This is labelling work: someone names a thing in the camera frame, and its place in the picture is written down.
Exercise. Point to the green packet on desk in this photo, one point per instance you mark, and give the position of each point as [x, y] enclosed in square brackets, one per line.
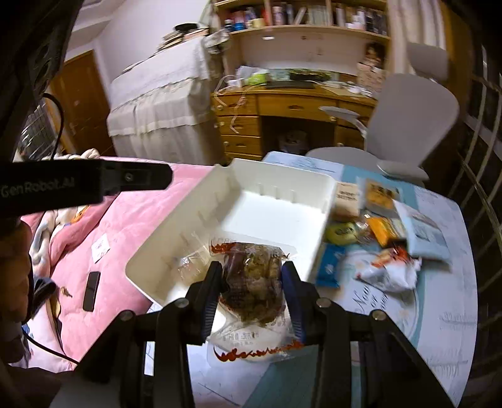
[257, 78]

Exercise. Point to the brown wooden door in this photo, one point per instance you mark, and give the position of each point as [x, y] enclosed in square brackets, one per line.
[80, 102]

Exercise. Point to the orange snack packet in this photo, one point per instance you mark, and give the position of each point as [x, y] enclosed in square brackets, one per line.
[382, 229]

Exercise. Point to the grey office chair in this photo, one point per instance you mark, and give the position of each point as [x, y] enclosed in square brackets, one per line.
[411, 113]

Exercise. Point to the white lace cover cloth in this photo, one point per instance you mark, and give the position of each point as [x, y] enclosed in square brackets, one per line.
[157, 94]

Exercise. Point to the person's left forearm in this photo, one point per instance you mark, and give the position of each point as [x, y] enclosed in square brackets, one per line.
[13, 270]

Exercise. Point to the small black device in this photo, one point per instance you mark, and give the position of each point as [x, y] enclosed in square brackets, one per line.
[91, 291]

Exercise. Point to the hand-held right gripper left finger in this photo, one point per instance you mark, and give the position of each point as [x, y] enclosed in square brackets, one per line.
[213, 290]

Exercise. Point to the bag under desk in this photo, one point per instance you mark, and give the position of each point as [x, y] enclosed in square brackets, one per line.
[292, 142]

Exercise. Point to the translucent packet of orange puffs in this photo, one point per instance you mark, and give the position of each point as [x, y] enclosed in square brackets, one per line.
[382, 196]

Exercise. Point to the window grille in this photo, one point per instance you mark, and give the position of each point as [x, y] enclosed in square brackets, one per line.
[482, 129]

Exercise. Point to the beige snack packet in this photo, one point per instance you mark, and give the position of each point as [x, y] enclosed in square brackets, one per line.
[347, 200]

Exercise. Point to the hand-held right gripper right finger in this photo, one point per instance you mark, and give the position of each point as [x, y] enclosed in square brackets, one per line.
[292, 292]

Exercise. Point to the white plastic tray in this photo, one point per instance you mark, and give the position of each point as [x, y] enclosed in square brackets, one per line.
[274, 212]

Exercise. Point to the wooden desk with drawers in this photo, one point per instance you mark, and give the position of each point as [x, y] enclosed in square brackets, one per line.
[243, 117]

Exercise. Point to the yellow green snack packet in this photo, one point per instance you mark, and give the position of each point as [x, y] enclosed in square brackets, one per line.
[342, 232]

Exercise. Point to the black keyboard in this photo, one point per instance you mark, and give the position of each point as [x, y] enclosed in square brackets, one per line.
[290, 84]

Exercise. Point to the white paper tag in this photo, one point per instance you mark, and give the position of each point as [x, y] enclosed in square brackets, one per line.
[100, 248]

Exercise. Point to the brown cake snack packet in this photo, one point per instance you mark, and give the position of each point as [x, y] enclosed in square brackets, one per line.
[251, 278]

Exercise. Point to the stack of books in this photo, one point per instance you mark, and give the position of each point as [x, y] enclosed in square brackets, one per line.
[184, 35]

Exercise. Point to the wooden bookshelf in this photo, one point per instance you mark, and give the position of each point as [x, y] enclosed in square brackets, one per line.
[306, 15]

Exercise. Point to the white red snack packet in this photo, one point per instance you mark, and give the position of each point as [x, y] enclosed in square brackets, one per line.
[386, 270]

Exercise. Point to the doll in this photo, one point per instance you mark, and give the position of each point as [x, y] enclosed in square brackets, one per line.
[374, 55]

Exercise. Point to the small clear snack packet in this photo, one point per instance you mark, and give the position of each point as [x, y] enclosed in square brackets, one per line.
[190, 266]

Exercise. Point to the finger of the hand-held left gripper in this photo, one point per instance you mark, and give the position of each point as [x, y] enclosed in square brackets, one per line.
[137, 176]

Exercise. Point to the light blue packet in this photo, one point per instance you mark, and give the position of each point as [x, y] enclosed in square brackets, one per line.
[425, 231]

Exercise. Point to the dark blue packet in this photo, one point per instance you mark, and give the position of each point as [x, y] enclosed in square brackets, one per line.
[330, 266]

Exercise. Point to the white plush toy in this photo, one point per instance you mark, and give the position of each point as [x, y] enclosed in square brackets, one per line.
[84, 154]

